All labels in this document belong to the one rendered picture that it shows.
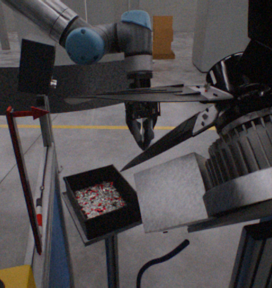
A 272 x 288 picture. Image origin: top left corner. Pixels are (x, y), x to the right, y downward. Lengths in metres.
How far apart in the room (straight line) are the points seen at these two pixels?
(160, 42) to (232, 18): 2.65
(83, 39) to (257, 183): 0.41
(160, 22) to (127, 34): 7.81
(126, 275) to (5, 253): 0.76
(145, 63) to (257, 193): 0.43
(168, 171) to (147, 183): 0.06
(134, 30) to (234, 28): 6.04
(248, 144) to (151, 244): 1.44
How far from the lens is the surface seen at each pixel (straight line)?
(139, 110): 0.68
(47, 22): 0.61
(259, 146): 0.44
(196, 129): 0.61
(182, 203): 0.54
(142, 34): 0.71
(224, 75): 0.55
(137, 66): 0.69
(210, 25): 6.56
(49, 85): 1.07
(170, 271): 1.69
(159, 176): 0.56
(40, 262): 0.64
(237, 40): 6.75
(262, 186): 0.40
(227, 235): 1.95
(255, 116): 0.49
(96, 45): 0.57
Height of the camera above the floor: 1.34
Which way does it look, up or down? 26 degrees down
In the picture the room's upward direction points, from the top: straight up
